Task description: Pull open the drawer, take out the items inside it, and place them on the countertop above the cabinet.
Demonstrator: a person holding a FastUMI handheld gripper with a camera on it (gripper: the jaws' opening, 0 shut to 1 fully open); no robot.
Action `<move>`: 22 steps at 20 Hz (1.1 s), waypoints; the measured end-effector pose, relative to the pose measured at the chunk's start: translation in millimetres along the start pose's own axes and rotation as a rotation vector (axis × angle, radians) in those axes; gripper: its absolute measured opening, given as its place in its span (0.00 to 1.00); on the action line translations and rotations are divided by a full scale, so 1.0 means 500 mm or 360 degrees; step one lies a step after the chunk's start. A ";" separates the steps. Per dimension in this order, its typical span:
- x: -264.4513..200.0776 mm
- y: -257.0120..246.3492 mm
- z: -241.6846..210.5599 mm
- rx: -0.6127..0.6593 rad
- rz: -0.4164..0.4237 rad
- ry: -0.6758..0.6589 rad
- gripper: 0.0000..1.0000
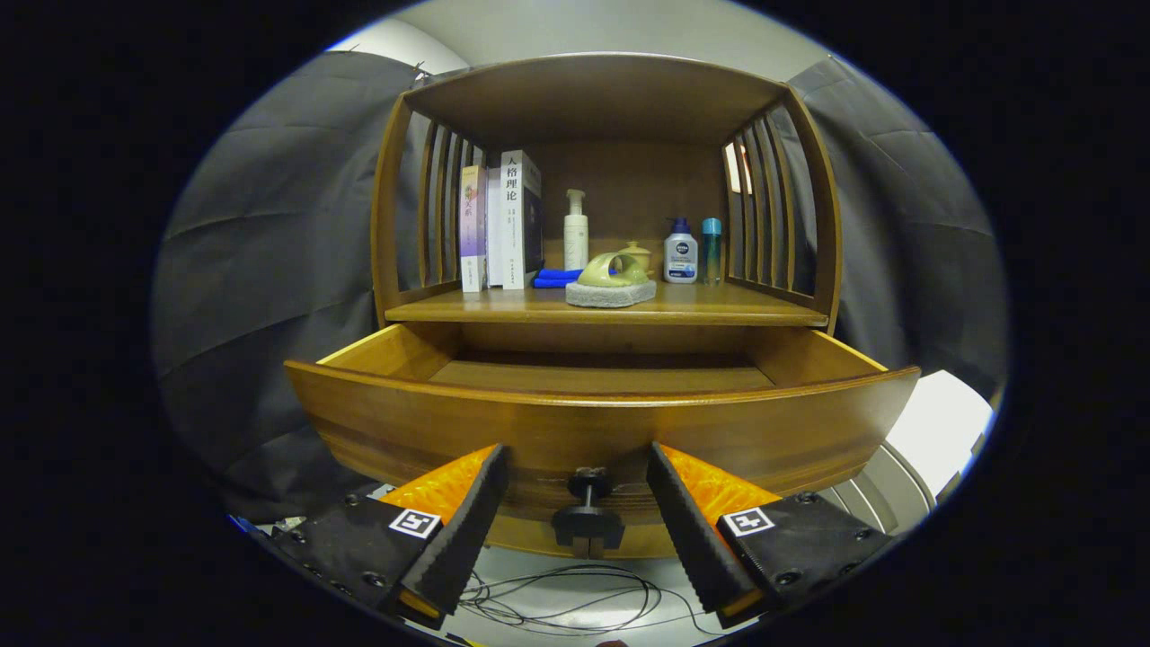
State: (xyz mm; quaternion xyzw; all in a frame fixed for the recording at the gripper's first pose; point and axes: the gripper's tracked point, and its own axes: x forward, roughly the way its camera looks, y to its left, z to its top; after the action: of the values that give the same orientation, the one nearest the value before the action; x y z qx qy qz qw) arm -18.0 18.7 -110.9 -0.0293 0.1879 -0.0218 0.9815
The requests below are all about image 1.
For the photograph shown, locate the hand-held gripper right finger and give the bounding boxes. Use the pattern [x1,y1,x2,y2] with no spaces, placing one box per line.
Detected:
[645,440,899,630]

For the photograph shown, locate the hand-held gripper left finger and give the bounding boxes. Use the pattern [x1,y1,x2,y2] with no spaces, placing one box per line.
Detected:
[270,443,511,630]

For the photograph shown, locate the wooden drawer with black knob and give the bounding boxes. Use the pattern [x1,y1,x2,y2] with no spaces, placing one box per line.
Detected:
[283,322,922,558]

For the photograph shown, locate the green handled grey scrubber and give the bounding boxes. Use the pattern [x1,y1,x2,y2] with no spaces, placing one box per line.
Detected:
[565,252,658,309]

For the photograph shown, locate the wooden countertop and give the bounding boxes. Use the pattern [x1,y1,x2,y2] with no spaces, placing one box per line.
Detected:
[385,280,829,327]

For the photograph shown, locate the wooden cabinet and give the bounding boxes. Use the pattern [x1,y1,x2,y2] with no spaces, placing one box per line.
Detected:
[371,51,844,563]

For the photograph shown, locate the grey ribbed plastic panel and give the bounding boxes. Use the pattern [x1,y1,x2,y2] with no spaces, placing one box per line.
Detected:
[818,440,940,540]

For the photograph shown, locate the white bottle with blue pump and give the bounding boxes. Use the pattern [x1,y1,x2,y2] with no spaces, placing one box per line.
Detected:
[663,218,699,285]

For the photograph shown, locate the thin white book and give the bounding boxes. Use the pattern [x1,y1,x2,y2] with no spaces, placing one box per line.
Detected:
[485,166,504,288]

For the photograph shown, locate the purple book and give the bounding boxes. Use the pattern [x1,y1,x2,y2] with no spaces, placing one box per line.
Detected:
[459,164,489,293]

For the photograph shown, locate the thick white and black book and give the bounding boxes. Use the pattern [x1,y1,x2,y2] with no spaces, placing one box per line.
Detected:
[500,149,544,290]

